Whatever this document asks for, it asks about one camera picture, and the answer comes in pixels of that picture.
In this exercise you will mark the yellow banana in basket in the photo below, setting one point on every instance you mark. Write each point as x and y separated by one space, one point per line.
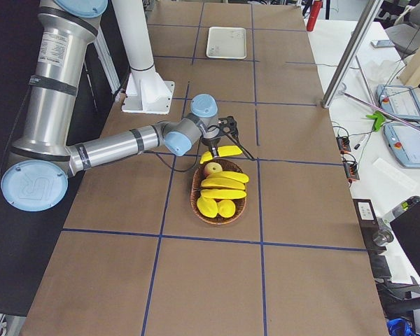
223 194
234 175

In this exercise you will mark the lower blue teach pendant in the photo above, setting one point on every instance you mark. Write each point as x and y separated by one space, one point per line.
404 143

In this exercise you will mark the brown wicker basket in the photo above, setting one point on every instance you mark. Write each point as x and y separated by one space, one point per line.
206 208

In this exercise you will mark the red fire extinguisher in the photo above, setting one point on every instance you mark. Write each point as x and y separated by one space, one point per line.
314 13

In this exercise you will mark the yellow toy lemon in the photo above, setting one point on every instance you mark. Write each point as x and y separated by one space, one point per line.
226 208

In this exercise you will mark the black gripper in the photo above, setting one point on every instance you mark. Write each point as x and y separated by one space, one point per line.
210 142

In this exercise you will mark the white camera post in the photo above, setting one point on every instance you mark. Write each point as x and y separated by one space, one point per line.
146 91

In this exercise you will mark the upper blue teach pendant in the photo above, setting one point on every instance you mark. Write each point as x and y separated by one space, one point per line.
399 100

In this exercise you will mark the yellow toy banana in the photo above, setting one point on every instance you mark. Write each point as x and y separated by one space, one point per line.
220 152

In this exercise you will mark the white bear-print tray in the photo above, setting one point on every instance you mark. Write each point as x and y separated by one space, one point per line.
226 43

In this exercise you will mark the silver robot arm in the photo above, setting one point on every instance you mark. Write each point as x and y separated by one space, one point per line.
41 161

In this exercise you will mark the peach-coloured toy apple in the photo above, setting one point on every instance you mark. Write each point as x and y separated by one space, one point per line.
211 168

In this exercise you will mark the aluminium frame post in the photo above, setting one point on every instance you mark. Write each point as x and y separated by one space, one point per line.
357 36

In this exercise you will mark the blue teach pendant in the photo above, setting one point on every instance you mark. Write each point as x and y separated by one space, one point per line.
399 100
404 143

